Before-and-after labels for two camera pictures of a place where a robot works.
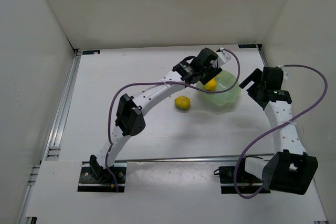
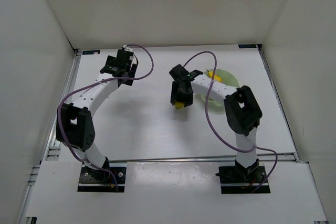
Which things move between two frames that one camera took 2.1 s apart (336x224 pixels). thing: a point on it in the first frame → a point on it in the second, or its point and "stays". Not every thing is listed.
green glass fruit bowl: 224,80 stays
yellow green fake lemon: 182,103 stays
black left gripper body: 210,76 → 115,69
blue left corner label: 93,52 stays
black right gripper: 252,85 → 182,96
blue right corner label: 247,46 stays
